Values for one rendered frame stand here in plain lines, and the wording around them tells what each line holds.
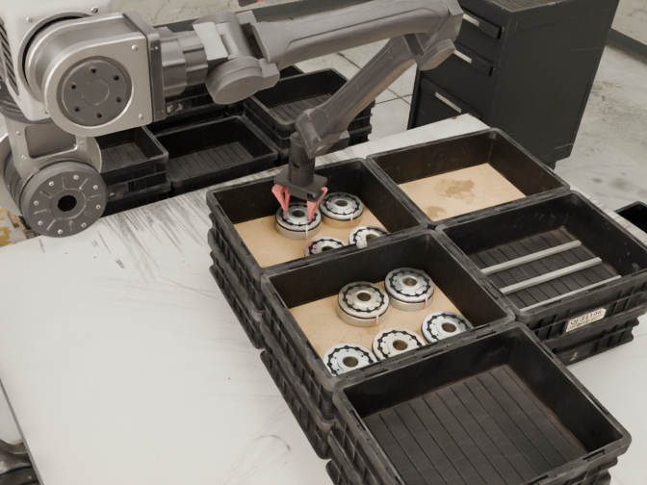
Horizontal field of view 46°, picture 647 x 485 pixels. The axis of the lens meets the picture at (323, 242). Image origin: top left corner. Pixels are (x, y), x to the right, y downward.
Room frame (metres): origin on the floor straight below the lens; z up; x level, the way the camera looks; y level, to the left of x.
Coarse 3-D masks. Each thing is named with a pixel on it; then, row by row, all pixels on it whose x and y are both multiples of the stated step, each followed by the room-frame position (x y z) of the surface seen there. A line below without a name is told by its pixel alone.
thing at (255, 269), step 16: (352, 160) 1.54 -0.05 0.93; (272, 176) 1.44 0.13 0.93; (208, 192) 1.36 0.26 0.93; (224, 224) 1.25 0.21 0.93; (240, 240) 1.20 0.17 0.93; (368, 240) 1.24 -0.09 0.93; (384, 240) 1.25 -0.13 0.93; (240, 256) 1.18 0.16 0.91; (304, 256) 1.17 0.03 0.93; (320, 256) 1.18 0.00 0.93; (256, 272) 1.12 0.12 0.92
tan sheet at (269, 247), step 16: (240, 224) 1.38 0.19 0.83; (256, 224) 1.39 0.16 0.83; (272, 224) 1.39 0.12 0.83; (368, 224) 1.43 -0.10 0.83; (256, 240) 1.33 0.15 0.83; (272, 240) 1.34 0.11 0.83; (288, 240) 1.34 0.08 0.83; (304, 240) 1.35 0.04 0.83; (256, 256) 1.28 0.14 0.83; (272, 256) 1.28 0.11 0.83; (288, 256) 1.29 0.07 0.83
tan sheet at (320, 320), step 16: (304, 304) 1.14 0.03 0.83; (320, 304) 1.14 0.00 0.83; (336, 304) 1.15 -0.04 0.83; (432, 304) 1.17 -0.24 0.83; (448, 304) 1.18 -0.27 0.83; (304, 320) 1.09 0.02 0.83; (320, 320) 1.10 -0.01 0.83; (336, 320) 1.10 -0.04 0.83; (384, 320) 1.11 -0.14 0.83; (400, 320) 1.12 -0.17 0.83; (416, 320) 1.12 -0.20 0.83; (320, 336) 1.05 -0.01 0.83; (336, 336) 1.06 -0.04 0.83; (352, 336) 1.06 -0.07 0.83; (368, 336) 1.07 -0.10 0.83; (320, 352) 1.01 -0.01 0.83
